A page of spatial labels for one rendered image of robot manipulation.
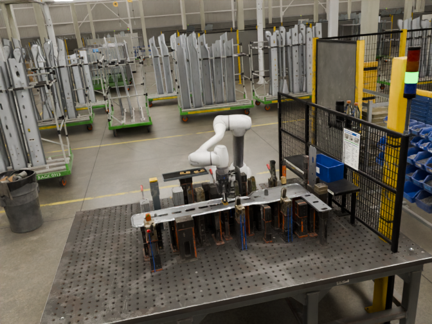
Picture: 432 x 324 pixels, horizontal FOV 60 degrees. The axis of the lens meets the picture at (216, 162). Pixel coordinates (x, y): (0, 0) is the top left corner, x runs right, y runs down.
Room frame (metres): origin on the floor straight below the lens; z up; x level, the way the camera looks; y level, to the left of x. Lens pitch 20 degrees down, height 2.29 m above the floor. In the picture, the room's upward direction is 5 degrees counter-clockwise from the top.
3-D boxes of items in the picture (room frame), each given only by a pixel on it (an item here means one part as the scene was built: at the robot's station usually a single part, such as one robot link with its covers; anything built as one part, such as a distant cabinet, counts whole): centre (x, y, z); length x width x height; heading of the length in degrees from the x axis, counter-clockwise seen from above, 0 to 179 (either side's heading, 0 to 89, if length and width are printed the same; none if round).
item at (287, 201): (2.50, -0.49, 0.87); 0.12 x 0.09 x 0.35; 14
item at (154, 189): (2.81, 0.51, 0.92); 0.08 x 0.08 x 0.44; 14
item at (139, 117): (9.41, 2.06, 0.88); 1.91 x 1.00 x 1.76; 11
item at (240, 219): (2.45, -0.14, 0.87); 0.12 x 0.09 x 0.35; 14
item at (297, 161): (3.01, -0.87, 1.01); 0.90 x 0.22 x 0.03; 14
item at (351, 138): (2.75, -1.06, 1.30); 0.23 x 0.02 x 0.31; 14
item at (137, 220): (2.59, -0.03, 1.00); 1.38 x 0.22 x 0.02; 104
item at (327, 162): (2.91, -0.89, 1.10); 0.30 x 0.17 x 0.13; 21
